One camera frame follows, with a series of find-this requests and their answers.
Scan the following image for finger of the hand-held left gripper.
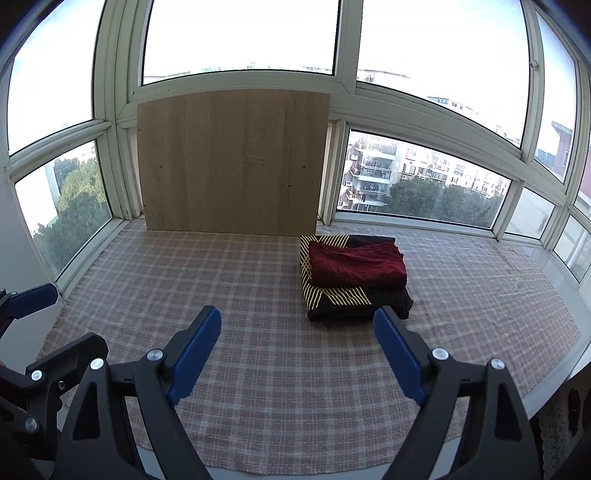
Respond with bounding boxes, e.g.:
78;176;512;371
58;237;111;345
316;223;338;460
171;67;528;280
0;334;109;435
0;283;59;340

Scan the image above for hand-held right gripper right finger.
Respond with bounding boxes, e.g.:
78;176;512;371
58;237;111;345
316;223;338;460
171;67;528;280
373;305;542;480

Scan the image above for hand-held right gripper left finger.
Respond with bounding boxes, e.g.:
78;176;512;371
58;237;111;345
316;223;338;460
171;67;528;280
50;305;222;480

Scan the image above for dark red shirt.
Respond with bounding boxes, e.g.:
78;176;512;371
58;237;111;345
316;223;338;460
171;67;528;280
307;241;408;291

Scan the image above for black garment with yellow stripes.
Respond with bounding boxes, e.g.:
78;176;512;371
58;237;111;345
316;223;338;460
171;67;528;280
299;234;414;324

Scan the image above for green trees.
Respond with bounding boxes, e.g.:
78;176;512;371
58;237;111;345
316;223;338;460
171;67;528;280
32;157;113;278
390;178;509;228

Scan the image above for pink plaid cloth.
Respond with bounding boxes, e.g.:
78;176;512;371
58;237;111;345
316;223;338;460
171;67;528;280
36;222;581;475

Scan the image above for pale patterned cloth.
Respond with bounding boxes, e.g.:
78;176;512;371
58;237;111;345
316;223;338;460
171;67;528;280
536;369;591;480

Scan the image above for white apartment buildings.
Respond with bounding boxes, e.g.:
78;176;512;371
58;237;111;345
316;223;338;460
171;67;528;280
339;129;512;213

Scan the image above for light wooden board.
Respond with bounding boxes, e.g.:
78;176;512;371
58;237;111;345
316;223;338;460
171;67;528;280
136;89;332;238

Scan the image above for red brick building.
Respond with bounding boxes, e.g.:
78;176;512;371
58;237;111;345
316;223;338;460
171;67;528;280
536;121;575;181

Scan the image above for white window frame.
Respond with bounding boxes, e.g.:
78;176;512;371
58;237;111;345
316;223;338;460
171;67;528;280
0;0;591;296

